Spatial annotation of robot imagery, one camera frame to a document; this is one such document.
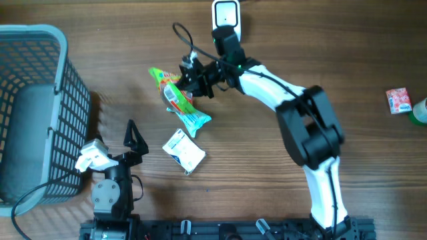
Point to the green lid jar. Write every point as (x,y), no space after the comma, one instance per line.
(418,115)

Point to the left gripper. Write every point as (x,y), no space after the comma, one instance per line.
(139,147)

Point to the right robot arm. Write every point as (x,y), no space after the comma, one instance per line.
(310,130)

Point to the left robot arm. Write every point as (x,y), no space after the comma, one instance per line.
(113,197)

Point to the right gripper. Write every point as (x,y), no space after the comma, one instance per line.
(196,79)

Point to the grey plastic mesh basket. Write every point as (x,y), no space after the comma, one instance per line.
(45,111)

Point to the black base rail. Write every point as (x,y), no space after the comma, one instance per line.
(286,230)

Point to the teal snack pack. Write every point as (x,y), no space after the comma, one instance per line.
(194,121)

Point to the Haribo gummy candy bag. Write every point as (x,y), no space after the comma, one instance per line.
(177,101)

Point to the white plaster pack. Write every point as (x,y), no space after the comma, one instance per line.
(184,151)

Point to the white barcode scanner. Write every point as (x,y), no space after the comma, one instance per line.
(226,12)

